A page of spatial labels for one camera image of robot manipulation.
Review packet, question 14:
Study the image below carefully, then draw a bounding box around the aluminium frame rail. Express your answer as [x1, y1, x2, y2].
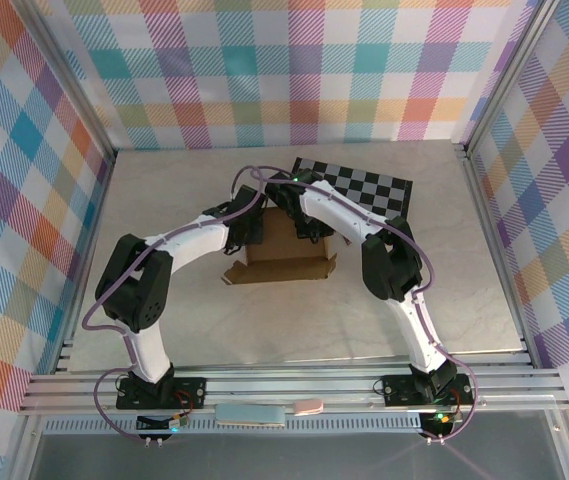
[18, 355, 569, 417]

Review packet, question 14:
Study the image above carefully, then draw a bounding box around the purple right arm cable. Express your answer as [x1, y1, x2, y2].
[258, 172, 479, 445]

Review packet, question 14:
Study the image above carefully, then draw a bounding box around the perforated metal strip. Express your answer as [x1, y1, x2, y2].
[43, 416, 425, 434]

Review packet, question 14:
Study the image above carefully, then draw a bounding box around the small circuit board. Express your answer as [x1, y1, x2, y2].
[135, 411, 189, 434]
[420, 410, 460, 436]

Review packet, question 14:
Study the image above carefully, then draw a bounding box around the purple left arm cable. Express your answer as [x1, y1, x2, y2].
[82, 165, 271, 447]

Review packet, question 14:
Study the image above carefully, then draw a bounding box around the brown cardboard box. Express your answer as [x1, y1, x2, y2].
[222, 206, 339, 287]

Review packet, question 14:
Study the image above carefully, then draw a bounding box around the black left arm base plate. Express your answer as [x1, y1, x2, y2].
[116, 375, 208, 412]

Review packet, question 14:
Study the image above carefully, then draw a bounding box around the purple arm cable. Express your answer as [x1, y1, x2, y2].
[82, 165, 271, 447]
[258, 172, 479, 445]

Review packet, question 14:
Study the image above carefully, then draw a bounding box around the pink eraser block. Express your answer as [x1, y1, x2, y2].
[292, 397, 325, 417]

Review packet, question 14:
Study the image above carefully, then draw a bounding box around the black and grey checkerboard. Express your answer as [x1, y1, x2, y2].
[291, 156, 414, 222]

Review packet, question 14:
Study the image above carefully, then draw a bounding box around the aluminium frame post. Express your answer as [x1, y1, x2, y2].
[18, 0, 116, 162]
[462, 0, 565, 157]

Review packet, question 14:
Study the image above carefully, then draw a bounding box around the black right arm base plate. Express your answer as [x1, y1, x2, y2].
[381, 372, 475, 409]

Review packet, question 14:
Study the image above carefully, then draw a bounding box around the light blue foam pad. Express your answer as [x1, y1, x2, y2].
[215, 403, 288, 429]

